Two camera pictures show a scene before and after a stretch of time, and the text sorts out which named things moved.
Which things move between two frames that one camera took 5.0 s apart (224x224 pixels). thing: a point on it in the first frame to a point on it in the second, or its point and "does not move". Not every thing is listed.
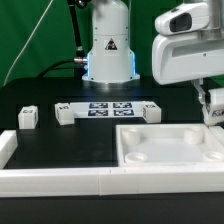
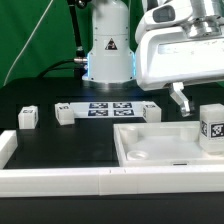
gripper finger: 201,93 to 175,91
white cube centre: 151,112 does not move
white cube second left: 64,113 does not move
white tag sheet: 108,109 does not move
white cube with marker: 215,114 to 211,128
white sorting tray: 167,145 does not move
